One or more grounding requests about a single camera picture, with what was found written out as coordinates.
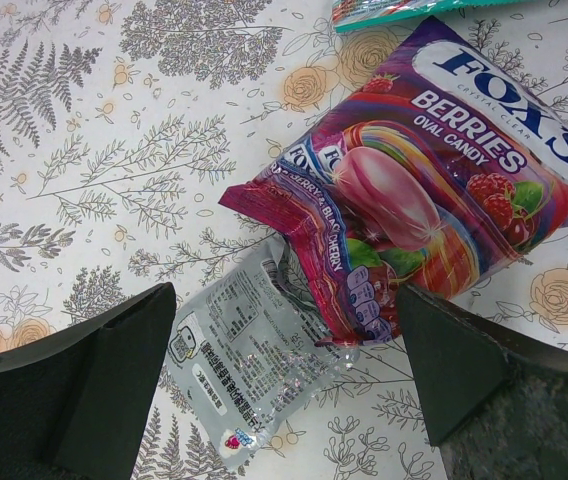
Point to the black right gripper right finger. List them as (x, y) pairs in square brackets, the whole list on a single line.
[(494, 401)]

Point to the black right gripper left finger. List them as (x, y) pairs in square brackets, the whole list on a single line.
[(74, 405)]

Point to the purple Fox's berries candy bag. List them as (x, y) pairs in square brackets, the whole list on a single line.
[(439, 171)]

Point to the teal Fox's mint candy bag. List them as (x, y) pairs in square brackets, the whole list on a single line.
[(355, 14)]

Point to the silver foil snack packet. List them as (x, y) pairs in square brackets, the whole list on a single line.
[(248, 350)]

